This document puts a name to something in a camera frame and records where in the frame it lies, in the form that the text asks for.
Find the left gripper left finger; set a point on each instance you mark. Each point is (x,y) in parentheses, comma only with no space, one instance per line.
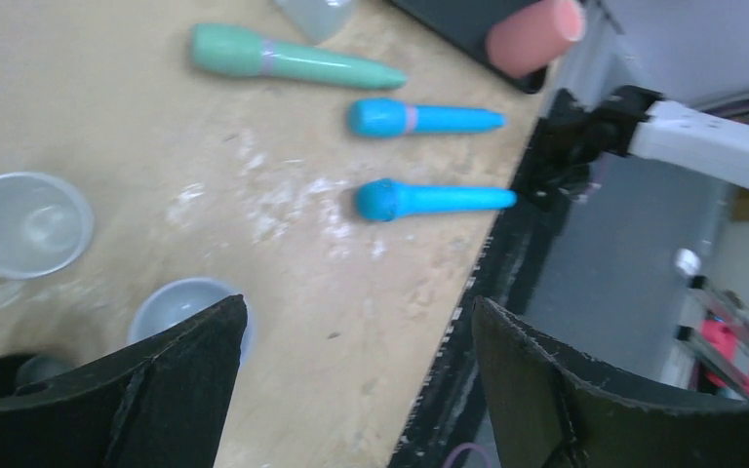
(158,403)

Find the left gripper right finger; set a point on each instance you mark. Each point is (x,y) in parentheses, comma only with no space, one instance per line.
(554,406)

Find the light grey mug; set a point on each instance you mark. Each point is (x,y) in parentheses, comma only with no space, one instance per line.
(200,301)

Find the brown mug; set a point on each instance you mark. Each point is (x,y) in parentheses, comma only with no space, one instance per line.
(27,373)

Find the dark blue-grey mug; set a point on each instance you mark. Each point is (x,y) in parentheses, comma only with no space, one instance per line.
(46,223)

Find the pink mug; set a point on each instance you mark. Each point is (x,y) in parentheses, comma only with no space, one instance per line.
(531,38)

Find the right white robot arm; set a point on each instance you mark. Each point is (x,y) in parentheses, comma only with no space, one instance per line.
(633,122)

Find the black base bar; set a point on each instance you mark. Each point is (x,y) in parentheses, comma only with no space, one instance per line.
(450,406)

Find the blue toy microphone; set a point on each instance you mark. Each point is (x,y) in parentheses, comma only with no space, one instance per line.
(387,199)

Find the blue microphone pink band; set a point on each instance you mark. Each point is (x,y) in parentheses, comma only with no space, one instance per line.
(387,117)

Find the green toy microphone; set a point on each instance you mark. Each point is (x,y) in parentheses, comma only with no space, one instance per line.
(236,51)

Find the black tray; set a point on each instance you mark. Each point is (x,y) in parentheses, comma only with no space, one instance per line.
(465,25)

